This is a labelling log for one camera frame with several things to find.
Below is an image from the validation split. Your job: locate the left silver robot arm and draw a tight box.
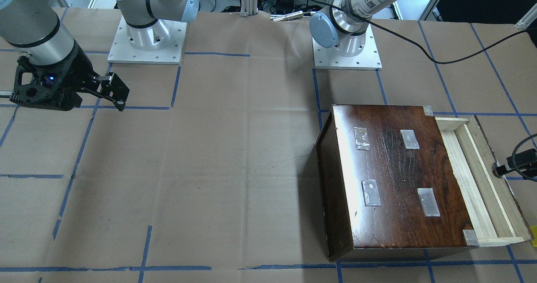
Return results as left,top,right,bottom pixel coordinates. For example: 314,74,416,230
308,0,536,182

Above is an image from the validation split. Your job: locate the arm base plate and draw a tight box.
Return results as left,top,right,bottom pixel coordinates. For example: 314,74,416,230
313,26,382,70
108,18,188,65

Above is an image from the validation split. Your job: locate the light wooden drawer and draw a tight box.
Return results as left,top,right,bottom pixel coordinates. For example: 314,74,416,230
436,117,533,247

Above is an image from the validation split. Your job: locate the yellow cube block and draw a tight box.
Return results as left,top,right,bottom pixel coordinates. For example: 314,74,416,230
530,225,537,248

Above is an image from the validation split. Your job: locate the dark wooden drawer cabinet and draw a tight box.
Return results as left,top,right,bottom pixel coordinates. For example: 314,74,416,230
316,105,476,262

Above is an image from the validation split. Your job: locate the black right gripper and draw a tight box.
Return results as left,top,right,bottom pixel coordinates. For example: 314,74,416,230
9,44,129,111

